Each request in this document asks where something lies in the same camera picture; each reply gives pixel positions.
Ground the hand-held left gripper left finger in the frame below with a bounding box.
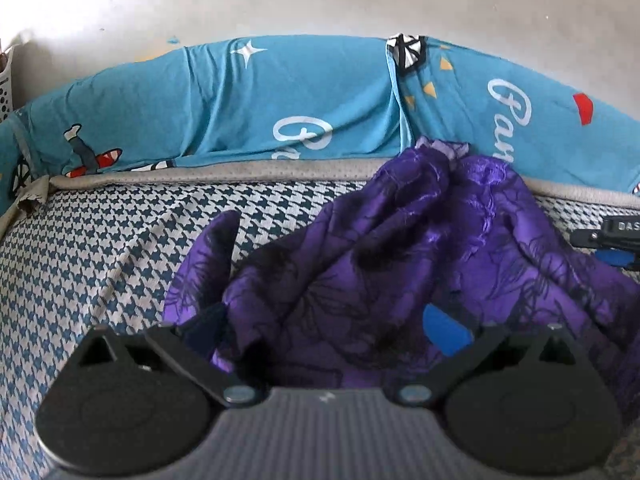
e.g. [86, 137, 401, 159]
[75, 305, 261, 408]

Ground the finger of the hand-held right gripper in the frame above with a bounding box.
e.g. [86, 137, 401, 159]
[570, 227, 637, 271]

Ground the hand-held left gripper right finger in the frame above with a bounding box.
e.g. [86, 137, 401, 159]
[395, 305, 586, 406]

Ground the purple floral garment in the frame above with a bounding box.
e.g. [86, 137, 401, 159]
[162, 135, 640, 411]

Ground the blue printed bumper cushion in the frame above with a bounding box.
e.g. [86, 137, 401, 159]
[25, 35, 416, 176]
[390, 35, 640, 193]
[0, 110, 41, 211]

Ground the white plastic basket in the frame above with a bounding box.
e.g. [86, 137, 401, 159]
[0, 45, 21, 123]

